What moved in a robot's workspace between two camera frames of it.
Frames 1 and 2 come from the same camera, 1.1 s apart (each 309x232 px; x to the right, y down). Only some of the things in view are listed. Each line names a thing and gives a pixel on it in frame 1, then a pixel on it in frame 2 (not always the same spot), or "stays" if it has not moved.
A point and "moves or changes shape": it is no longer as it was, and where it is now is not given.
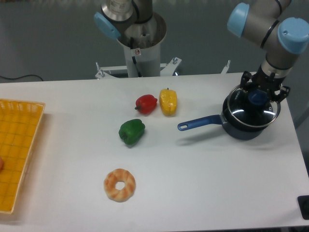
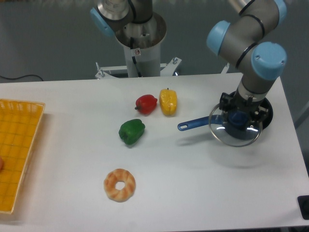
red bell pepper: [146, 104] stays
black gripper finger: [246, 77] to [228, 102]
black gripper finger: [283, 94] to [259, 115]
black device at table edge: [303, 202] stays
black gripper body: [270, 82] to [251, 108]
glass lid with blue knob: [253, 108] moves or changes shape
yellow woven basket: [19, 120] stays
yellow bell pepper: [168, 100] stays
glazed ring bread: [117, 175] stays
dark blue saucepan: [235, 129] stays
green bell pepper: [131, 130] stays
